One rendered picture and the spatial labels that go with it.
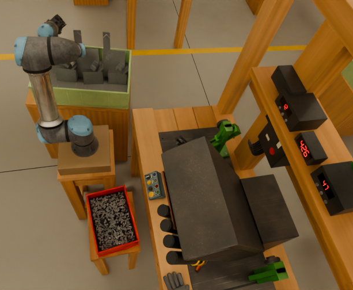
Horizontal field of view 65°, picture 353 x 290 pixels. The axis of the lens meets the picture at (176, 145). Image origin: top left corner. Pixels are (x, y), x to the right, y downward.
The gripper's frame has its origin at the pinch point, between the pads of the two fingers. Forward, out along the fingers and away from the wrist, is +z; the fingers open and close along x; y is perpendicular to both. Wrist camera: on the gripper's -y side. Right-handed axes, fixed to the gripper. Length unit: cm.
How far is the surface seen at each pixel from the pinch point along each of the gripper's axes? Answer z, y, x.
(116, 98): -17, 0, -54
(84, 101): -13.8, -19.0, -43.1
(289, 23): 237, 199, -197
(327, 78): -98, 93, -77
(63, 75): 0.3, -21.7, -24.1
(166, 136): -42, 14, -86
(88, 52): 3.5, 1.9, -23.7
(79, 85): -1.9, -18.0, -35.0
